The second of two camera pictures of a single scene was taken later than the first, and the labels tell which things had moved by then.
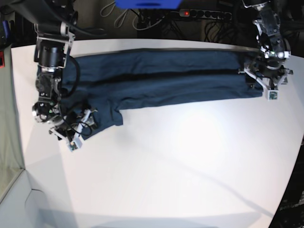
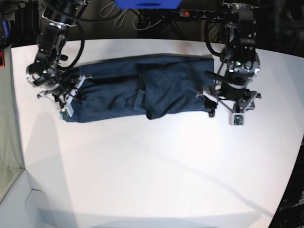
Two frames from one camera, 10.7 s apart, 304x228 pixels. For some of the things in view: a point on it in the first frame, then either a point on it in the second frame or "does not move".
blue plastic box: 148,4 does not move
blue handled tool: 6,28 does not move
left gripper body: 71,129 to 67,96
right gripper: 269,78 to 239,100
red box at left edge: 2,61 does not move
